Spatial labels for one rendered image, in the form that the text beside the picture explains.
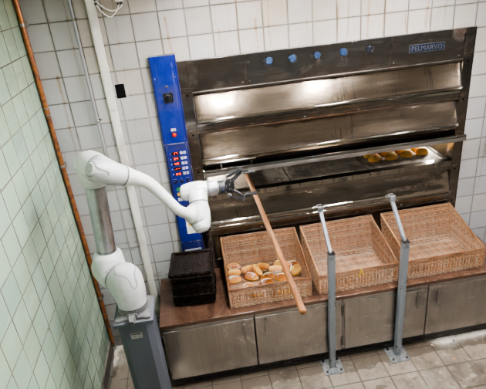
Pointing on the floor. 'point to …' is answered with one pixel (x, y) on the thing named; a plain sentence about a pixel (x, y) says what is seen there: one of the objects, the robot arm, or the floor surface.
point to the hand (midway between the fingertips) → (253, 182)
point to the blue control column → (171, 113)
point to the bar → (396, 354)
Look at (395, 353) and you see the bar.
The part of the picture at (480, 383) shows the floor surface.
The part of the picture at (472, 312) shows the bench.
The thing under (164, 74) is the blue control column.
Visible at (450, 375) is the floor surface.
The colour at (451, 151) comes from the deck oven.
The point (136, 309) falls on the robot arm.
